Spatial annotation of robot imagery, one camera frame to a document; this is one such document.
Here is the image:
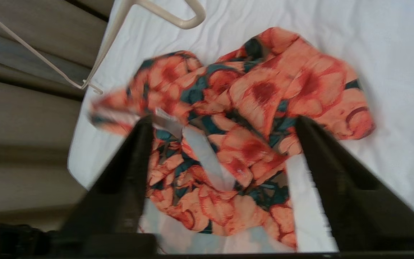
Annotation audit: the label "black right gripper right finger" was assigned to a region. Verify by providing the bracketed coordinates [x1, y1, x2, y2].
[295, 116, 414, 252]

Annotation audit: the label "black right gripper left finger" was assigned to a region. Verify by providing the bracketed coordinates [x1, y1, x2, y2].
[54, 116, 157, 255]

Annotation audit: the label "orange floral short-sleeve shirt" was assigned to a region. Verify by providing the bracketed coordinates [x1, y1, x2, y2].
[89, 27, 376, 252]

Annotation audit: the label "cream wire clothes hanger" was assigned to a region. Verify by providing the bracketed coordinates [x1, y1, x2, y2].
[0, 0, 207, 95]

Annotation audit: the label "black and white robot chassis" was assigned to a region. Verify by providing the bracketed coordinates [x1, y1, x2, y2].
[0, 224, 58, 256]

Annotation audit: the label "beige curtain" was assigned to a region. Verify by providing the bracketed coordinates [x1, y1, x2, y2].
[0, 0, 116, 231]

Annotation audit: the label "white sheeted bed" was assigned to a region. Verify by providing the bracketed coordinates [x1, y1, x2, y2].
[67, 0, 414, 252]

